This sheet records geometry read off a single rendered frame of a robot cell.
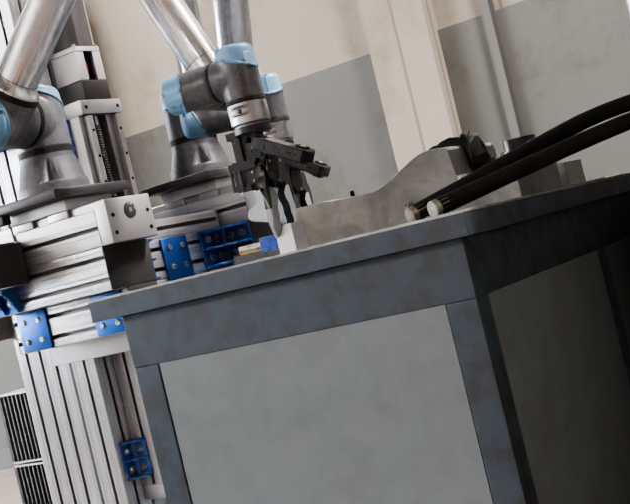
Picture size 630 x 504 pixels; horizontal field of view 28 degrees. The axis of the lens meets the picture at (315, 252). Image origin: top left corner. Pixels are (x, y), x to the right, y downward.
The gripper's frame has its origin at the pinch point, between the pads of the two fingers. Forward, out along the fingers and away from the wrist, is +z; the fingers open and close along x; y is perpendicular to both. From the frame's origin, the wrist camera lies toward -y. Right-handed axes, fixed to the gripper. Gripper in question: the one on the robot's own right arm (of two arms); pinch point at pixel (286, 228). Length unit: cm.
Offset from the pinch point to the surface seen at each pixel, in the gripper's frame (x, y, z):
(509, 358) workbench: 28, -46, 28
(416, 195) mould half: -26.5, -15.9, -0.7
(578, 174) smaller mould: -122, -23, 2
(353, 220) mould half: -26.9, -1.0, 1.0
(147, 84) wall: -329, 234, -98
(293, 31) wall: -317, 142, -97
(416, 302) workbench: 35, -37, 16
